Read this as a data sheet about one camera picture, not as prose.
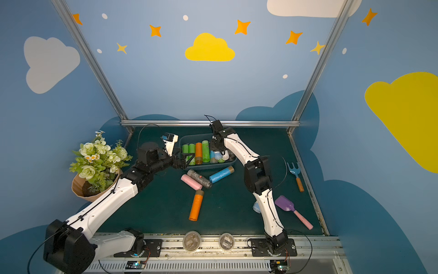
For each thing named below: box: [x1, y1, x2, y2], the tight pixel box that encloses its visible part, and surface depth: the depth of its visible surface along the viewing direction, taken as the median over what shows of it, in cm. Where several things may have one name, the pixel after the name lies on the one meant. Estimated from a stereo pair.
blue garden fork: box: [286, 162, 304, 193], surface depth 100 cm
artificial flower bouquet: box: [69, 130, 133, 192], surface depth 73 cm
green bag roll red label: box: [201, 139, 211, 163], surface depth 106 cm
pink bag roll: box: [180, 174, 204, 191], surface depth 95 cm
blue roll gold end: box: [209, 165, 235, 184], surface depth 98 cm
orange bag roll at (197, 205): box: [188, 189, 205, 222], surface depth 87 cm
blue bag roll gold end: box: [209, 150, 219, 164], surface depth 103 cm
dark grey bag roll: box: [187, 168, 213, 189], surface depth 95 cm
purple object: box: [274, 195, 314, 231], surface depth 87 cm
